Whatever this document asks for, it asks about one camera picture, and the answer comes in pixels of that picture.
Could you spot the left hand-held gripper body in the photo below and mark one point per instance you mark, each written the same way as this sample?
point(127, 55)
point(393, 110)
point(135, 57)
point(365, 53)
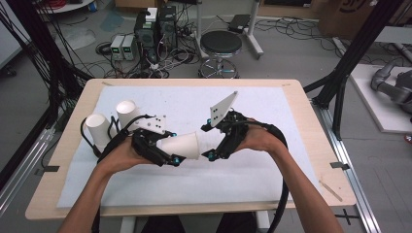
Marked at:
point(145, 142)

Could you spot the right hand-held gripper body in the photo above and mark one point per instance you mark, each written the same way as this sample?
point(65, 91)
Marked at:
point(233, 129)

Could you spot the single white paper cup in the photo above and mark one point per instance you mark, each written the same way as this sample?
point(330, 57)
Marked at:
point(183, 145)

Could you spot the stack of white paper cups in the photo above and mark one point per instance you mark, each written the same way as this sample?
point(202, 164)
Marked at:
point(97, 129)
point(127, 111)

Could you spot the person's left hand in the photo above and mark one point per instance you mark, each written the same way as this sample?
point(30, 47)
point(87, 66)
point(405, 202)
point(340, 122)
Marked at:
point(124, 155)

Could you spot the person's right hand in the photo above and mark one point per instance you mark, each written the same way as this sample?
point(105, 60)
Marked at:
point(259, 139)

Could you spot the white table mat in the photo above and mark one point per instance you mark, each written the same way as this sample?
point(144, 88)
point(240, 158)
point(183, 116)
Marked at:
point(194, 181)

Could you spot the person's left leg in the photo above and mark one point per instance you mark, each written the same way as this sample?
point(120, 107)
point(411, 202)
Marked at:
point(162, 225)

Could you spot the person's leg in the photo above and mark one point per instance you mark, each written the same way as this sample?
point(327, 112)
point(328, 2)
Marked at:
point(236, 223)
point(162, 225)

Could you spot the person's right leg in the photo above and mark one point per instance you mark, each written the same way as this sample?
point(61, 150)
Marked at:
point(236, 223)

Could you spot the black round stool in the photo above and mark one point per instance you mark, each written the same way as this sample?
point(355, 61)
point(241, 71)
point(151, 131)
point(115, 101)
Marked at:
point(221, 42)

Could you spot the white metal stand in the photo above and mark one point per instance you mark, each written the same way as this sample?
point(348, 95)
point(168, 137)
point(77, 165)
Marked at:
point(254, 42)

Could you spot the light wooden table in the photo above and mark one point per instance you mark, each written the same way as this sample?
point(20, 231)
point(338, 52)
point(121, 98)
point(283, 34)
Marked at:
point(324, 149)

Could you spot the grey bench power supply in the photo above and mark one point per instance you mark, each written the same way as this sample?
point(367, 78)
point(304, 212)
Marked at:
point(129, 48)
point(117, 47)

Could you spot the black tape strip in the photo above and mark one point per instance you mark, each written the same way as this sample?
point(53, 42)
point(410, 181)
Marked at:
point(340, 165)
point(48, 169)

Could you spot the black computer tower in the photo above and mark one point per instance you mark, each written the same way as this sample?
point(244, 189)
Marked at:
point(168, 27)
point(145, 35)

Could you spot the flat black device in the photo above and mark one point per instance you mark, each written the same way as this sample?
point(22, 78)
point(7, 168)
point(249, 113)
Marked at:
point(239, 23)

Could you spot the thin wooden stick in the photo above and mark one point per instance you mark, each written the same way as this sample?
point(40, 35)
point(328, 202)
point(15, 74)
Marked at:
point(330, 191)

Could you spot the white floor platform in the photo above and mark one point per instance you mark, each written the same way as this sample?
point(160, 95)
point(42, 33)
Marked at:
point(375, 110)

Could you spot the brown cardboard box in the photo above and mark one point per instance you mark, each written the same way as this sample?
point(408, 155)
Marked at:
point(346, 17)

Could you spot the aluminium floor rail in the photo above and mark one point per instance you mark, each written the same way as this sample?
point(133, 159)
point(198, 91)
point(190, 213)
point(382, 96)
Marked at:
point(22, 174)
point(350, 181)

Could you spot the black metal frame post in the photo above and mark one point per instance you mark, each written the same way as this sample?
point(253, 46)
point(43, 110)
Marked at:
point(350, 61)
point(48, 58)

